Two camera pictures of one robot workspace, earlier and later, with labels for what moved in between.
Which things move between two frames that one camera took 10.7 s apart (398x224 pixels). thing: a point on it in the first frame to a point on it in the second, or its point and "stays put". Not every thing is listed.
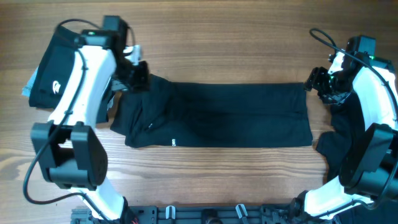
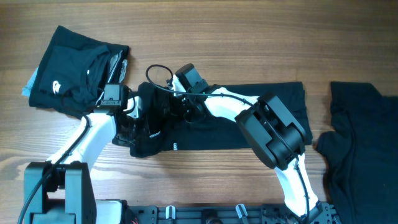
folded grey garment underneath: (26, 91) stays put
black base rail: (204, 213) stays put
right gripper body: (319, 83) to (179, 109)
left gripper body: (130, 77) to (129, 132)
